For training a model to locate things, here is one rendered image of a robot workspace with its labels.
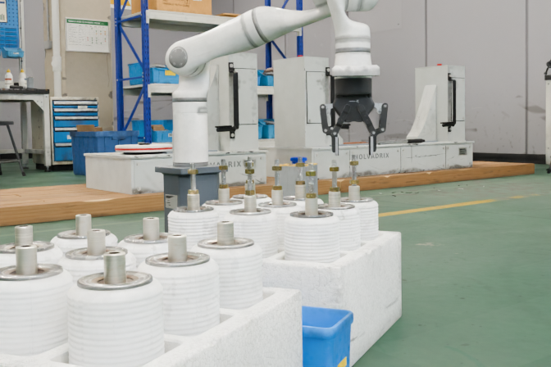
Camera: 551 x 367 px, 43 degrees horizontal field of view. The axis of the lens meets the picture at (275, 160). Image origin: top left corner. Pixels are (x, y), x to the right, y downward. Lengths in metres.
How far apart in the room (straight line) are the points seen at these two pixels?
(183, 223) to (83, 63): 6.60
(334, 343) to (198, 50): 1.00
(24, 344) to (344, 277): 0.56
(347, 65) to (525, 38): 5.74
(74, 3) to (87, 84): 0.86
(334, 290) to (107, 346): 0.52
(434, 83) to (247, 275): 4.29
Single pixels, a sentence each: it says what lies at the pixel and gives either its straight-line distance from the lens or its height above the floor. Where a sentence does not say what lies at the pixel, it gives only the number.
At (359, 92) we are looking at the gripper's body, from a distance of 1.40.
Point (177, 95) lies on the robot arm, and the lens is 1.87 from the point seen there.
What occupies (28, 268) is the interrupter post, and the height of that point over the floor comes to 0.26.
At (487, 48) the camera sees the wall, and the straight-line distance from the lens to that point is 7.28.
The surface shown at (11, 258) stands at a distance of 0.95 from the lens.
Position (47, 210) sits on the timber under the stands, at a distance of 3.21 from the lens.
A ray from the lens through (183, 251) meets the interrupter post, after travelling 0.83.
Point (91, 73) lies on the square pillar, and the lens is 7.86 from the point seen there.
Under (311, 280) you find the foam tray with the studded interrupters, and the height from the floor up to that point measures 0.16.
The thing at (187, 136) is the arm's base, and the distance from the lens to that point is 1.85.
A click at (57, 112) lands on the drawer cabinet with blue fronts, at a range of 6.85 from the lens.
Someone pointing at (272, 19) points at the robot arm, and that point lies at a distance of 1.76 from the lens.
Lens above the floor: 0.41
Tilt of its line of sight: 3 degrees down
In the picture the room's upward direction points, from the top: 1 degrees counter-clockwise
